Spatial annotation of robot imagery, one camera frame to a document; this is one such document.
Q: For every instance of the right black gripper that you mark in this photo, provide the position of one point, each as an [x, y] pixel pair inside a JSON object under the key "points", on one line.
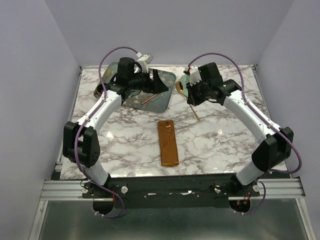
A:
{"points": [[192, 99]]}

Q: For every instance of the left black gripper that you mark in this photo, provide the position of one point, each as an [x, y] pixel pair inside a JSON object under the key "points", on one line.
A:
{"points": [[154, 86]]}

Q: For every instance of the gold spoon with flower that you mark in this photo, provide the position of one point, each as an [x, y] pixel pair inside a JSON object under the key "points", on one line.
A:
{"points": [[179, 87]]}

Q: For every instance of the orange-brown cloth napkin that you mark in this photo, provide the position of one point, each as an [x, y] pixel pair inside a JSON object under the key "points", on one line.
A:
{"points": [[168, 147]]}

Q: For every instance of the copper fork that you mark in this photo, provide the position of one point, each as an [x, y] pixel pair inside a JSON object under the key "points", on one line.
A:
{"points": [[168, 130]]}

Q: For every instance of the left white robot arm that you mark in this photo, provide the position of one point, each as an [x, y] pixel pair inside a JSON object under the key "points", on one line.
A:
{"points": [[80, 139]]}

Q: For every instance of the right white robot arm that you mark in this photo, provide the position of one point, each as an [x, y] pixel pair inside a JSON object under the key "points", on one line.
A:
{"points": [[206, 83]]}

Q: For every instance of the copper table knife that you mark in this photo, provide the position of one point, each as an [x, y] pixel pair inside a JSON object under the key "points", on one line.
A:
{"points": [[159, 95]]}

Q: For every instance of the teal floral serving tray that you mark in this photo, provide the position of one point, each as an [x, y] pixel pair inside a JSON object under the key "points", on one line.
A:
{"points": [[151, 102]]}

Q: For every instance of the mint green saucer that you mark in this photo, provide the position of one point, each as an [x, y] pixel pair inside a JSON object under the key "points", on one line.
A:
{"points": [[184, 80]]}

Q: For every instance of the copper black mug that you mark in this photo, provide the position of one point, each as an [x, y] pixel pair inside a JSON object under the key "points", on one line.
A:
{"points": [[98, 91]]}

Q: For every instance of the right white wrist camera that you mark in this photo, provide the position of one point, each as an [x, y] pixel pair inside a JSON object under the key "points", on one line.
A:
{"points": [[194, 76]]}

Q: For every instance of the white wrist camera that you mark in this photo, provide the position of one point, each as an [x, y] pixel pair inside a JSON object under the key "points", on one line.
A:
{"points": [[144, 60], [194, 76]]}

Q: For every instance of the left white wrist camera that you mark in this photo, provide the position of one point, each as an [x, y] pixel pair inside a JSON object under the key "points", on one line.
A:
{"points": [[144, 60]]}

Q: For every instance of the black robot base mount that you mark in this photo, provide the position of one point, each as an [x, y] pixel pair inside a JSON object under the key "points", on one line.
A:
{"points": [[177, 191]]}

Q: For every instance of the aluminium frame rail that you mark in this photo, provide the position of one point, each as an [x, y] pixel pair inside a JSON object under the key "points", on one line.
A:
{"points": [[71, 190]]}

